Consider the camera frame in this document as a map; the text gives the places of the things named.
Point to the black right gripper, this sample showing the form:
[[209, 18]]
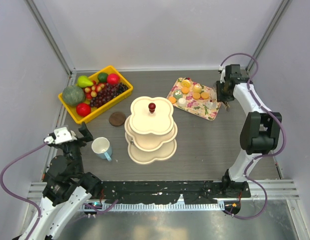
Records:
[[221, 97]]

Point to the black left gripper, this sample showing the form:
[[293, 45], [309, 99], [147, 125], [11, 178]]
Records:
[[87, 136]]

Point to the white swiss roll cake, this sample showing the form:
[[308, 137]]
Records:
[[213, 94]]

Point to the metal serving tongs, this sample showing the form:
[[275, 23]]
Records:
[[227, 106]]

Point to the yellow swiss roll cake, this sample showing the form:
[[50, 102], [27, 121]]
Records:
[[186, 82]]

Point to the cream three-tier cake stand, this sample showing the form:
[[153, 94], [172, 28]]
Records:
[[152, 128]]

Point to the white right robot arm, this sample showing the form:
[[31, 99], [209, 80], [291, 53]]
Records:
[[260, 132]]

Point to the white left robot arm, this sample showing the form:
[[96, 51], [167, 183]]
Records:
[[67, 185]]

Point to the blue white mug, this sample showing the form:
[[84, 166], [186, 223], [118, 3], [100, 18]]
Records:
[[102, 148]]

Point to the grey white cream cake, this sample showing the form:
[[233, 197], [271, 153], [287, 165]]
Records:
[[211, 104]]

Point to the orange biscuit right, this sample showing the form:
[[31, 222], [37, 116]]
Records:
[[204, 95]]

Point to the orange biscuit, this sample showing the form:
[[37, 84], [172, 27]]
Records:
[[196, 95], [204, 95], [172, 99], [185, 90]]

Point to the red apple front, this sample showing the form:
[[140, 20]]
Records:
[[83, 109]]

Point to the red apple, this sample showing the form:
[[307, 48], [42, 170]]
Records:
[[113, 79], [83, 109]]

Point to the yellow dome cake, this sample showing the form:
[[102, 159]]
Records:
[[197, 88]]

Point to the orange biscuit centre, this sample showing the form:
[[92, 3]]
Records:
[[196, 95]]

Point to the brown round coaster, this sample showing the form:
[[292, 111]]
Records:
[[117, 119]]

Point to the floral serving tray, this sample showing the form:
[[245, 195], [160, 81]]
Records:
[[195, 106]]

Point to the orange biscuit upper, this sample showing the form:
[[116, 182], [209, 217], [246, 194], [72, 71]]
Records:
[[185, 90]]

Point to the green melon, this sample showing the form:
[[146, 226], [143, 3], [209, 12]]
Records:
[[73, 95]]

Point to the white dome cake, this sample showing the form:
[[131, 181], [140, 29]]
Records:
[[182, 102]]

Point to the red yellow cherries cluster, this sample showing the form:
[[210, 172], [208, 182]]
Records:
[[92, 91]]

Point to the green dome cake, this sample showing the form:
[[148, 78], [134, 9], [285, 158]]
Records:
[[178, 94]]

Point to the purple grape bunch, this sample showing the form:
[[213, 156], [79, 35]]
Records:
[[108, 93]]

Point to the orange biscuit far left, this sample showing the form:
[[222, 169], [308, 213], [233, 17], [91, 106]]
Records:
[[172, 99]]

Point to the green pear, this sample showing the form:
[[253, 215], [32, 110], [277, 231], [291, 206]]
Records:
[[84, 82]]

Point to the green lime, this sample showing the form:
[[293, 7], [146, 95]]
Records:
[[102, 77]]

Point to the yellow plastic fruit bin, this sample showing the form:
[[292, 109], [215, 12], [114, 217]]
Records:
[[95, 112]]

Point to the red apple back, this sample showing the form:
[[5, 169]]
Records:
[[113, 79]]

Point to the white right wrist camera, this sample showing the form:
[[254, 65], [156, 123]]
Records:
[[221, 70]]

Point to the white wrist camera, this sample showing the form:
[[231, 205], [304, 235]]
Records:
[[221, 70], [61, 135]]

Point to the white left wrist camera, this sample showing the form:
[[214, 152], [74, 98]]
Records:
[[61, 135]]

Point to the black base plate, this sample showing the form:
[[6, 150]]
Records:
[[169, 192]]

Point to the white cable duct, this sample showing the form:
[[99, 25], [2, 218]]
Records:
[[179, 206]]

